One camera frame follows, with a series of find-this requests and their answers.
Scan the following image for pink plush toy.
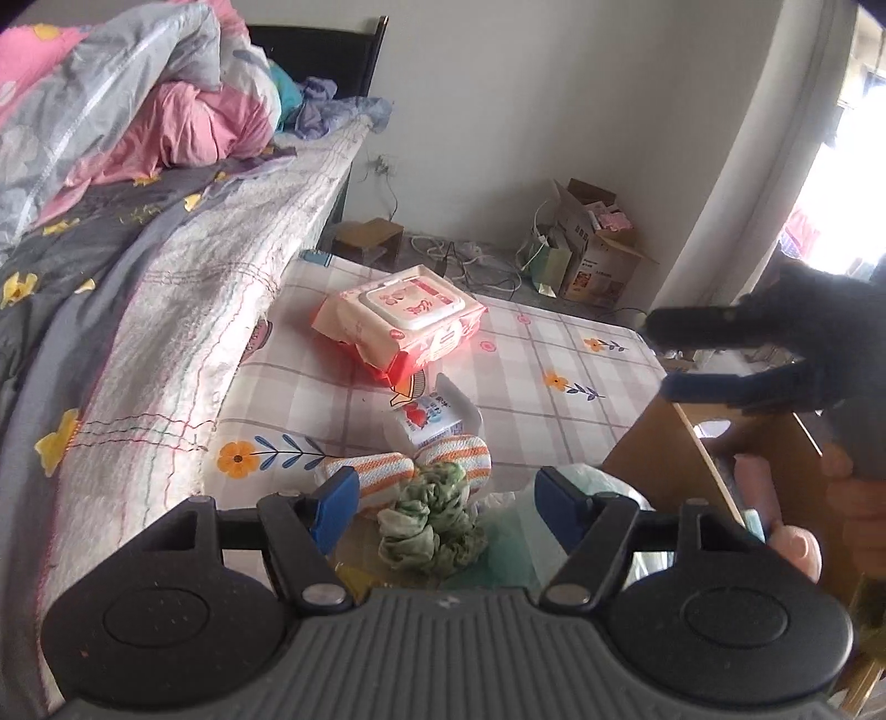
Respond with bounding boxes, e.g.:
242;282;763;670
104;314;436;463
733;453;823;582

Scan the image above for person right hand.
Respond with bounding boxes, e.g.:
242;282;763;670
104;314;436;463
821;444;886;580

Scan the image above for orange striped knit socks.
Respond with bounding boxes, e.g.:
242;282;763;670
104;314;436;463
314;435;493;515

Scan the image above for white plastic bag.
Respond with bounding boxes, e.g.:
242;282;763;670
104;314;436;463
464;464;650;594

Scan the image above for green scrunchie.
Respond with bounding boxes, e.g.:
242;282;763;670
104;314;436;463
377;462;488;579

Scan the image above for brown cardboard box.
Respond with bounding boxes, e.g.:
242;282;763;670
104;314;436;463
602;396;861;603

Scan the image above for checkered floral tablecloth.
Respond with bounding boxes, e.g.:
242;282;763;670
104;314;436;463
203;258;664;507

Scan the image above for small white tissue pack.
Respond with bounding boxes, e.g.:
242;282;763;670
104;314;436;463
383;373;483;456

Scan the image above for open cardboard box with items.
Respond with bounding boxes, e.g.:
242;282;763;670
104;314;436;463
532;178;653;309

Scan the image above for red wet wipes pack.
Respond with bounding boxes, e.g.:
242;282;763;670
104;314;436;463
311;265;487;387

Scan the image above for small brown wooden stool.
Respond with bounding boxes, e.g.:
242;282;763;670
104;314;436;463
331;218;404;271

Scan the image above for grey floral bed sheet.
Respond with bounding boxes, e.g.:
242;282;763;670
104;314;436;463
2;119;369;718

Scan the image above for black bed headboard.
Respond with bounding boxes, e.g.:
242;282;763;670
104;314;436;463
248;15;389;97

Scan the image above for pink grey quilt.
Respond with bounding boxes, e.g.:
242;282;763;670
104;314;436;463
2;2;281;254

